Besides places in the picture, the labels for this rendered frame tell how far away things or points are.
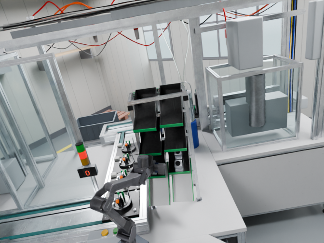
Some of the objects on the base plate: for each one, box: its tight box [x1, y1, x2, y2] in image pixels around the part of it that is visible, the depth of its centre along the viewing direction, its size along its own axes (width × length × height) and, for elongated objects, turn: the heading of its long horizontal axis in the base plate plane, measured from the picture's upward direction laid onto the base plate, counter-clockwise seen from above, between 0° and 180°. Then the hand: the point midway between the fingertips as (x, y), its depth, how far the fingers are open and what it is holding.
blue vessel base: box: [191, 119, 199, 149], centre depth 238 cm, size 16×16×27 cm
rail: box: [7, 216, 150, 243], centre depth 155 cm, size 6×89×11 cm, turn 114°
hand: (151, 165), depth 145 cm, fingers closed on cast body, 4 cm apart
